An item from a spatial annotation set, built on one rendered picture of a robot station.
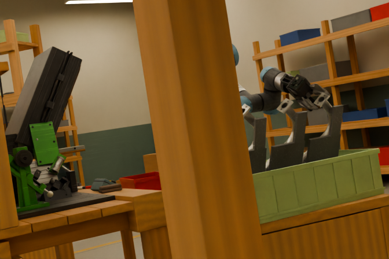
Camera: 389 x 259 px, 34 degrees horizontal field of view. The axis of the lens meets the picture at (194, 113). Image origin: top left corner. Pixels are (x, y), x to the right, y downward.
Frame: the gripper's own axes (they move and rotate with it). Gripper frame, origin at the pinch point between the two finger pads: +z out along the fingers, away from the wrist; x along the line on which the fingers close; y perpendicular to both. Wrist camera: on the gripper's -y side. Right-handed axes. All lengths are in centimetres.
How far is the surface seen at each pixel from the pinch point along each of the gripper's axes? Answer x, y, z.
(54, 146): -85, 17, -106
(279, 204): -41.5, 4.1, 20.4
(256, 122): -24.8, 22.3, 4.4
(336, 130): -4.8, -10.0, 5.1
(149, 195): -71, 5, -38
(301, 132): -15.1, 2.3, 4.3
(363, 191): -16.6, -22.9, 22.7
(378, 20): 238, -331, -364
